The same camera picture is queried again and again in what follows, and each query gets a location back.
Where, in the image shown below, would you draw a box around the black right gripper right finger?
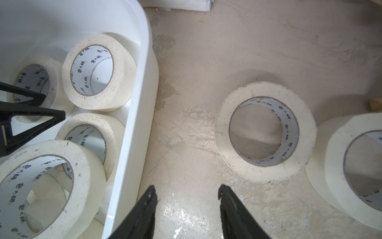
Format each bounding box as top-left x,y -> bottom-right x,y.
218,184 -> 270,239

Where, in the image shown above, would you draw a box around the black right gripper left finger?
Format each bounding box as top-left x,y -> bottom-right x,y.
109,185 -> 158,239

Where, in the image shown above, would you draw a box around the cream masking tape roll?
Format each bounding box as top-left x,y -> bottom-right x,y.
55,113 -> 125,186
62,34 -> 137,112
9,55 -> 75,117
1,140 -> 105,239
215,81 -> 317,183
305,113 -> 382,230

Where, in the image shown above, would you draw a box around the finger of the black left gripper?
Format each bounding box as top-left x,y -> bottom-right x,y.
1,82 -> 46,106
1,102 -> 66,157

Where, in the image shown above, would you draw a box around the white plastic storage box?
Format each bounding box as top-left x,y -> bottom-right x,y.
1,1 -> 159,239

